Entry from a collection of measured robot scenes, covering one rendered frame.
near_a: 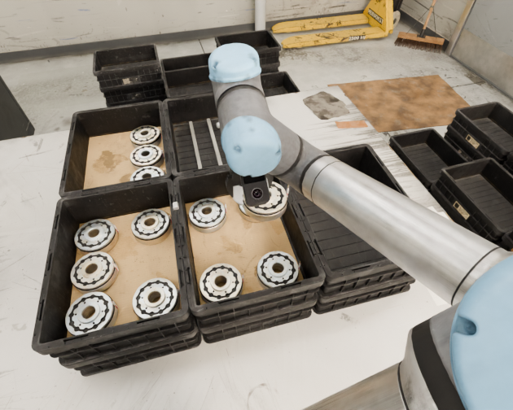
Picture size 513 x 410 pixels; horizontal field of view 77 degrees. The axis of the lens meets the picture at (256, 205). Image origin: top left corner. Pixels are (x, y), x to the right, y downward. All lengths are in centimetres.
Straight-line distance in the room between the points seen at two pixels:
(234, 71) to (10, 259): 98
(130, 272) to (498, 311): 80
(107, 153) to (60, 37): 294
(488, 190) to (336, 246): 121
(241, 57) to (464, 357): 42
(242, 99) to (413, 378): 36
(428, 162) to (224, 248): 156
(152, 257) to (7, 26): 349
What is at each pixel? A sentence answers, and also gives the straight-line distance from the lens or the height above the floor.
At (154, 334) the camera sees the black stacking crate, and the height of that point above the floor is 84.
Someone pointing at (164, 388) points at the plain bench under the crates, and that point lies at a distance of 91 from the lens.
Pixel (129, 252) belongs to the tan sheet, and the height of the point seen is 83.
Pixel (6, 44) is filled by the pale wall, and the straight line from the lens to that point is 423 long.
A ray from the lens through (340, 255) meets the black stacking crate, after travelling 89.
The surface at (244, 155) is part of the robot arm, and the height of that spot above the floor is 130.
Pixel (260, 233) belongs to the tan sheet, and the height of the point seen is 83.
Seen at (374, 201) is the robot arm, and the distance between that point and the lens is 41.
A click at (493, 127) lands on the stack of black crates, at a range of 244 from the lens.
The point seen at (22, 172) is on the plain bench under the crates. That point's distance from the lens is 153.
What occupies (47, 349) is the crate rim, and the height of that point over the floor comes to 93.
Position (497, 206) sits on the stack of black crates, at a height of 38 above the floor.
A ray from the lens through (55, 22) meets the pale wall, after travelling 404.
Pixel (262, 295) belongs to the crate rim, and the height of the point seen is 93.
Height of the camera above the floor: 157
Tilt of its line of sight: 50 degrees down
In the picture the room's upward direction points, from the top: straight up
